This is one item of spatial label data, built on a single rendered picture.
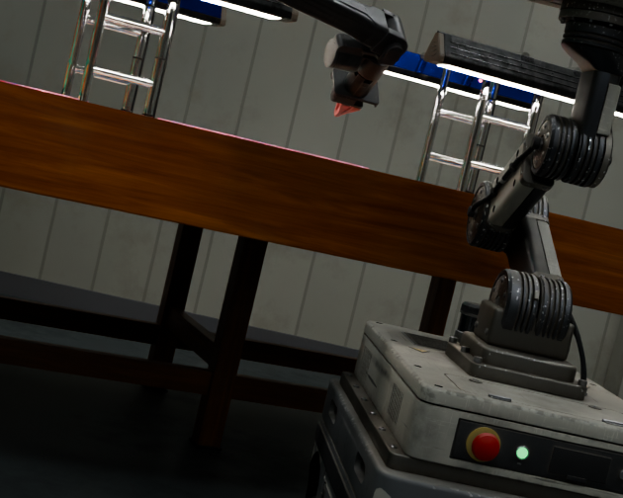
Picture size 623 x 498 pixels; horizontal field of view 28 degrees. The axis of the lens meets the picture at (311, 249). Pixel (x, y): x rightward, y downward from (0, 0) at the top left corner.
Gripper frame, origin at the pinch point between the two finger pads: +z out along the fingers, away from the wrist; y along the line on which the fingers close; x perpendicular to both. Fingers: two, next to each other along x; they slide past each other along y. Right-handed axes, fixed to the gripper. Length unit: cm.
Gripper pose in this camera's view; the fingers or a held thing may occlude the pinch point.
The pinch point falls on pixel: (337, 112)
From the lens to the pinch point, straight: 262.1
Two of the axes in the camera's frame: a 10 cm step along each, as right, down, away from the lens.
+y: -9.1, -1.9, -3.7
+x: 0.4, 8.5, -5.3
